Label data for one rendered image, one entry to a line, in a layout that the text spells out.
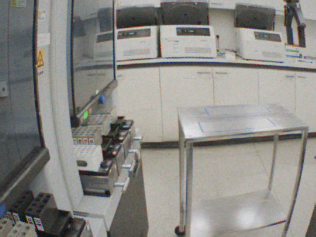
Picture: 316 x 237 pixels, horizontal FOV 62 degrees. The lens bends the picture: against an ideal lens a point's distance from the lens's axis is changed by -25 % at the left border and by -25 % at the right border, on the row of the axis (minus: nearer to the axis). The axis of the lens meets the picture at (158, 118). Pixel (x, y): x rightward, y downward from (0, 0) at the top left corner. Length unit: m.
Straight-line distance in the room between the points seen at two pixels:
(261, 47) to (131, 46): 1.35
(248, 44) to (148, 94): 1.18
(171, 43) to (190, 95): 0.55
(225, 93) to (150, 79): 0.74
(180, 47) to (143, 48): 0.36
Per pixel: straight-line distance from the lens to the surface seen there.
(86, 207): 0.96
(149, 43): 3.24
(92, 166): 1.01
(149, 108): 3.34
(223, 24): 3.89
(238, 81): 3.31
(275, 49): 3.39
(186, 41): 3.23
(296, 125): 1.40
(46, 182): 0.77
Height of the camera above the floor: 1.22
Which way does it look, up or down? 16 degrees down
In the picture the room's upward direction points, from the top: 3 degrees counter-clockwise
